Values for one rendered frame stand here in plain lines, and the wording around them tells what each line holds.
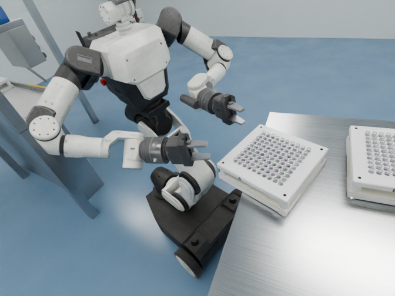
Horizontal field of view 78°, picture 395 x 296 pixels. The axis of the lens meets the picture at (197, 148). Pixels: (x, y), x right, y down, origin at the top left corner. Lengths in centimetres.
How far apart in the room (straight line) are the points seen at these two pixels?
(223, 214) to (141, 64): 101
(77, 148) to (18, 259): 161
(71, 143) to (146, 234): 117
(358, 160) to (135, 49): 81
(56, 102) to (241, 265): 72
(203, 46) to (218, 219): 99
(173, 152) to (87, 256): 137
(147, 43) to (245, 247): 78
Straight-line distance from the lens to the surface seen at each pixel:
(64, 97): 91
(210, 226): 155
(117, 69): 98
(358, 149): 86
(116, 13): 101
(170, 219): 166
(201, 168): 120
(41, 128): 83
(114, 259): 188
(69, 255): 208
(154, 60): 104
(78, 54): 97
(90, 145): 82
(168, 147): 74
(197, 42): 118
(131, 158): 81
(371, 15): 430
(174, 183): 161
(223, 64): 118
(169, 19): 115
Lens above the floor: 151
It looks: 41 degrees down
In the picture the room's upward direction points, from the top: 14 degrees counter-clockwise
